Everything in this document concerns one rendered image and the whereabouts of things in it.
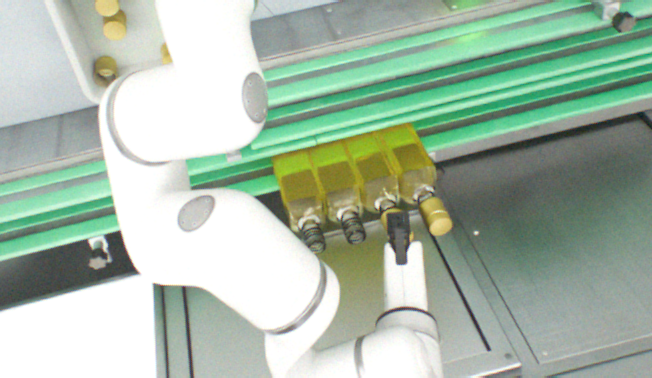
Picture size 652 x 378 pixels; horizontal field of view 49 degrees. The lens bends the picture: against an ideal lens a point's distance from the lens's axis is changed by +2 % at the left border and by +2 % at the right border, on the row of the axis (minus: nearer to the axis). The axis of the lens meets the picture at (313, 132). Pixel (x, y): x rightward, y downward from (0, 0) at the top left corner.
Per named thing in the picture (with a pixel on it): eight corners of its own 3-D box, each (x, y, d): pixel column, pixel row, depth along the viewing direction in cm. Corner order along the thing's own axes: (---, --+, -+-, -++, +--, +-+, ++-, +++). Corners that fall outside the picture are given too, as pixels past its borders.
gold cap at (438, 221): (433, 192, 101) (444, 214, 97) (446, 204, 103) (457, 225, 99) (413, 207, 102) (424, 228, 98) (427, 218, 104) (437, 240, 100)
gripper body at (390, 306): (438, 359, 89) (430, 286, 97) (438, 308, 82) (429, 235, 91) (378, 360, 89) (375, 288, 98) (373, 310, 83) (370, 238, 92)
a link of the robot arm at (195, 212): (359, 179, 69) (252, 186, 79) (225, 26, 57) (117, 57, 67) (301, 334, 61) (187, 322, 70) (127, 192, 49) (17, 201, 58)
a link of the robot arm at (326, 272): (321, 235, 67) (425, 338, 79) (215, 280, 72) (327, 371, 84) (322, 312, 61) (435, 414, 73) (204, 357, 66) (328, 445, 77)
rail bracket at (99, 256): (98, 229, 123) (96, 289, 113) (84, 201, 119) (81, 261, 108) (121, 224, 123) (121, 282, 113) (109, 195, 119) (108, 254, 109)
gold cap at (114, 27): (99, 9, 110) (99, 23, 107) (123, 5, 111) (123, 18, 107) (106, 29, 112) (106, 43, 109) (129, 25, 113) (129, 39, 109)
